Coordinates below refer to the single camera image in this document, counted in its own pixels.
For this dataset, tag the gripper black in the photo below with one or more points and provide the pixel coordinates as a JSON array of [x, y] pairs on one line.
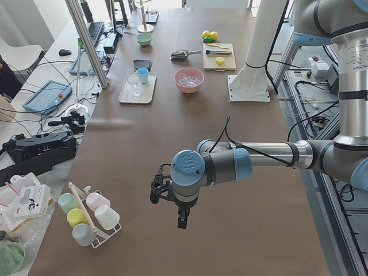
[[183, 206]]

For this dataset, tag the metal ice scoop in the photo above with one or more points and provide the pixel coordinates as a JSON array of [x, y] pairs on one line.
[[182, 54]]

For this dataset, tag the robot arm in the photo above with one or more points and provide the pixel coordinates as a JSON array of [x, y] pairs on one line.
[[344, 157]]

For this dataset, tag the white cup in rack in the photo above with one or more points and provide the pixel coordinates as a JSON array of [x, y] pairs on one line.
[[106, 216]]

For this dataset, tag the white cup rack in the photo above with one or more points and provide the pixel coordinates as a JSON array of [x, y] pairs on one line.
[[102, 235]]

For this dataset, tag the pink cup in rack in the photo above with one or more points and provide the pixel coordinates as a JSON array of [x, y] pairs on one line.
[[94, 200]]

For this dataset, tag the grey-blue cup in rack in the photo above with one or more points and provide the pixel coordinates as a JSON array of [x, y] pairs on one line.
[[83, 234]]

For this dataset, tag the yellow cup in rack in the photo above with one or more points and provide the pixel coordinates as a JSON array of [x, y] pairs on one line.
[[75, 217]]

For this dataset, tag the green cup in rack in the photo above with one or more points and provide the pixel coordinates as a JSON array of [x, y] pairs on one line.
[[67, 202]]

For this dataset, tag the pink bowl with ice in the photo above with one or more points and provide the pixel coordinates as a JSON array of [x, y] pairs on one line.
[[189, 80]]

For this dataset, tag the light blue cup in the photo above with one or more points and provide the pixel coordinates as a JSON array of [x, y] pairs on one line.
[[143, 75]]

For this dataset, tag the cream serving tray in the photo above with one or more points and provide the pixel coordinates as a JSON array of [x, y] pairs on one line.
[[146, 91]]

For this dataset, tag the white cardboard box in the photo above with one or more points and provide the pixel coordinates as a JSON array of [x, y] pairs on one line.
[[33, 201]]

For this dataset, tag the clear wine glass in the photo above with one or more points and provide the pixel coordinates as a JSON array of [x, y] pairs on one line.
[[134, 80]]

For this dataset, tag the black case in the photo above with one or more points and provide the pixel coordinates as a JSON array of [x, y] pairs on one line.
[[37, 154]]

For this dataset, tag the grey folded cloth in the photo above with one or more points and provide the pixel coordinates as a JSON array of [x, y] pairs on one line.
[[142, 63]]

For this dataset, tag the half lemon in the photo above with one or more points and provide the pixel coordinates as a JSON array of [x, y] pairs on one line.
[[219, 60]]

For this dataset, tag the bamboo cutting board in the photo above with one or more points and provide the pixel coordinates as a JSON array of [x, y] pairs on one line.
[[209, 61]]

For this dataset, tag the steel muddler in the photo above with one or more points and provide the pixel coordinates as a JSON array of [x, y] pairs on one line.
[[217, 52]]

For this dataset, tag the green bowl on side table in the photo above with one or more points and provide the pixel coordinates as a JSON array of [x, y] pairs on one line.
[[12, 257]]

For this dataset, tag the yellow plastic knife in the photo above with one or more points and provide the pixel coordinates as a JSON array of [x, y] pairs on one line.
[[217, 46]]

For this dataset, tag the blue teach pendant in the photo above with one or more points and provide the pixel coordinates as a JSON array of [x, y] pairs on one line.
[[85, 65], [48, 98]]

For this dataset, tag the yellow lemon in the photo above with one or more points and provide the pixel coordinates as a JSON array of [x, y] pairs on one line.
[[205, 34], [208, 39]]

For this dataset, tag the wooden stand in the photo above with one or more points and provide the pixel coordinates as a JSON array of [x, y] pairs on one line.
[[144, 27]]

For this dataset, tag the small black tray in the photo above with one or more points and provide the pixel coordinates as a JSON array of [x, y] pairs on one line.
[[151, 17]]

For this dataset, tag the black computer mouse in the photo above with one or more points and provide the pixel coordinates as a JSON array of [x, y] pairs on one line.
[[65, 52]]

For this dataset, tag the black keyboard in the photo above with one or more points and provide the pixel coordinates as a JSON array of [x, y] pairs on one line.
[[95, 30]]

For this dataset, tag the white chair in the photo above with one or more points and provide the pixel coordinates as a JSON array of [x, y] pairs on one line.
[[20, 58]]

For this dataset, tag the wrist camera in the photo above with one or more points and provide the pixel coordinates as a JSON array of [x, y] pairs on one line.
[[161, 186]]

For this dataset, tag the wooden rack handle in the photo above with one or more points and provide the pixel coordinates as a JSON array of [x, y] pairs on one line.
[[81, 205]]

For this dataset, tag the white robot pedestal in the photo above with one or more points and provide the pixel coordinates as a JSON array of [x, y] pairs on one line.
[[251, 83]]

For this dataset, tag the aluminium frame post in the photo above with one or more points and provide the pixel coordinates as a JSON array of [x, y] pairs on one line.
[[77, 17]]

